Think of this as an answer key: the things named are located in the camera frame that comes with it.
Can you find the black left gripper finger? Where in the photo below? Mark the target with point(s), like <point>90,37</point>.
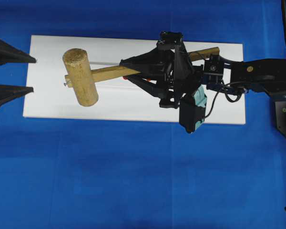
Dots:
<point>9,54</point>
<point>10,92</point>

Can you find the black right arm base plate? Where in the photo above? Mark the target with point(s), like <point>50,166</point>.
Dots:
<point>284,114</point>

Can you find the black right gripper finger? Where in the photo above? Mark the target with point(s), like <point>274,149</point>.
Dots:
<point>155,61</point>
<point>158,89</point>

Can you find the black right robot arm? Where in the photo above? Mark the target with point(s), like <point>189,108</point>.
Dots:
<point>236,78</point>

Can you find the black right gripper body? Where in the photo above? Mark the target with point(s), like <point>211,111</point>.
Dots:
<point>185,79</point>

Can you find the blue table cloth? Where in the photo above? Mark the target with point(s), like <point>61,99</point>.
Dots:
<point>85,174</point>

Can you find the wooden mallet hammer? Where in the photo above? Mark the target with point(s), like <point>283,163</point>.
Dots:
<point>82,79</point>

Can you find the black teal wrist camera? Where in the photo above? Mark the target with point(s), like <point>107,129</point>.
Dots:
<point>192,110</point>

